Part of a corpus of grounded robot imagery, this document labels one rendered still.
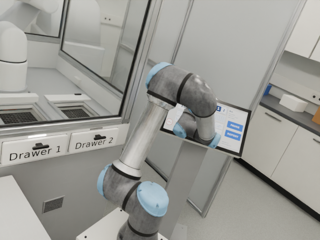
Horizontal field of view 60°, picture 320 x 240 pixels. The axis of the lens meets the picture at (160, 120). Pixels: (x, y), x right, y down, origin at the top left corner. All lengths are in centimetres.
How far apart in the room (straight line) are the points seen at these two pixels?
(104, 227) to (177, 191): 95
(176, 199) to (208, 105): 118
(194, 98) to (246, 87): 140
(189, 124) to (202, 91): 40
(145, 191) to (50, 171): 71
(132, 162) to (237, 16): 173
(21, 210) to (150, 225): 54
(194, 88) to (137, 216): 46
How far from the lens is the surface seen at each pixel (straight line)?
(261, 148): 371
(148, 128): 96
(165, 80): 94
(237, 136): 175
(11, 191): 134
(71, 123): 142
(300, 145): 350
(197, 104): 93
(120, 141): 170
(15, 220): 123
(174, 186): 196
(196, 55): 263
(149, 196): 94
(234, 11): 247
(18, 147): 136
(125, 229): 105
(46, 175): 155
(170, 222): 215
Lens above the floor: 164
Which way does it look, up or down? 22 degrees down
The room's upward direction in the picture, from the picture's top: 18 degrees clockwise
